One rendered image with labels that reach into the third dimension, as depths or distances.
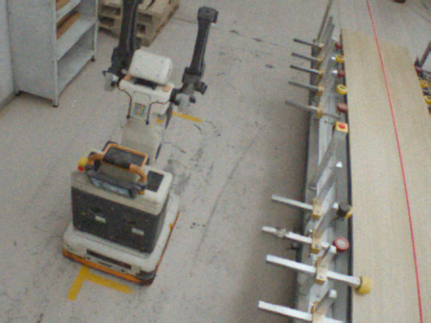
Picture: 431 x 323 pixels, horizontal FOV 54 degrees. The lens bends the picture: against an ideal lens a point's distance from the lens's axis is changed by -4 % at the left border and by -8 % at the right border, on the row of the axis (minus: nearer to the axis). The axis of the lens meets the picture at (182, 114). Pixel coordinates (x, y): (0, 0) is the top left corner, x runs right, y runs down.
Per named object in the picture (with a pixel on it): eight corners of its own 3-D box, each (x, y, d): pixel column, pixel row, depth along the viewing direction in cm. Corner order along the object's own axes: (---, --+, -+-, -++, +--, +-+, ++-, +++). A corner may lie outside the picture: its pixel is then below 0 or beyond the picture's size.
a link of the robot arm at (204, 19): (195, 9, 229) (214, 13, 228) (201, 4, 241) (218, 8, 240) (180, 85, 251) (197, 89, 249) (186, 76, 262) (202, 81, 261)
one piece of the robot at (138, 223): (149, 267, 272) (164, 181, 220) (70, 239, 279) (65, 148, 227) (165, 228, 298) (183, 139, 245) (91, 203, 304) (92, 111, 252)
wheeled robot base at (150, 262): (150, 290, 274) (154, 270, 258) (61, 258, 282) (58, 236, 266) (179, 214, 326) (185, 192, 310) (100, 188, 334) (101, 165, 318)
